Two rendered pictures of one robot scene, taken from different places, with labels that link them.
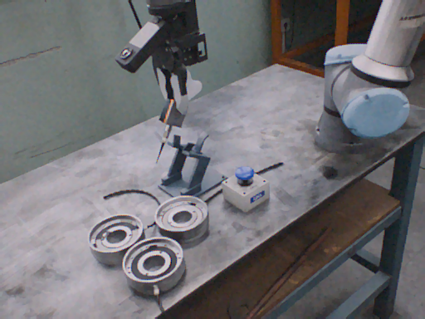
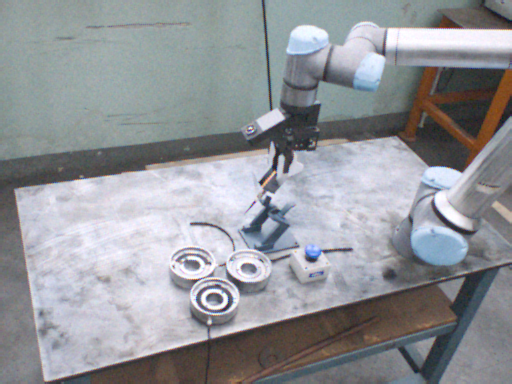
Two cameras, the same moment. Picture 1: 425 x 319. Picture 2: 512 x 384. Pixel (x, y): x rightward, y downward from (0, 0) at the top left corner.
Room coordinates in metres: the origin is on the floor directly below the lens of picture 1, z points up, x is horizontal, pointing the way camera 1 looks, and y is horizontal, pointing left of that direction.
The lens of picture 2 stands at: (-0.28, -0.02, 1.78)
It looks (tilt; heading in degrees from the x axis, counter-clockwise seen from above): 37 degrees down; 7
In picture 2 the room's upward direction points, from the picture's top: 9 degrees clockwise
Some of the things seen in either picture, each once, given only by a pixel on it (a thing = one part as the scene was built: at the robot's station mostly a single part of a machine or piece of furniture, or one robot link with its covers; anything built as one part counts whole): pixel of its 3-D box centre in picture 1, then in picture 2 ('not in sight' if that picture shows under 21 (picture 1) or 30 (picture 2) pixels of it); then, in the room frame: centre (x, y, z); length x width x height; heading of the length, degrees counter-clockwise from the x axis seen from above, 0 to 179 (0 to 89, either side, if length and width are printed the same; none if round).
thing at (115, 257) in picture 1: (117, 239); (191, 267); (0.63, 0.20, 0.82); 0.10 x 0.10 x 0.04
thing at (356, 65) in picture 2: not in sight; (355, 65); (0.83, -0.06, 1.29); 0.11 x 0.11 x 0.08; 85
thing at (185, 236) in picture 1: (183, 220); (248, 271); (0.66, 0.07, 0.82); 0.10 x 0.10 x 0.04
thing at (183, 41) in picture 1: (175, 35); (295, 124); (0.82, 0.03, 1.14); 0.09 x 0.08 x 0.12; 126
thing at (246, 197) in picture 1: (247, 188); (311, 263); (0.73, -0.07, 0.82); 0.08 x 0.07 x 0.05; 125
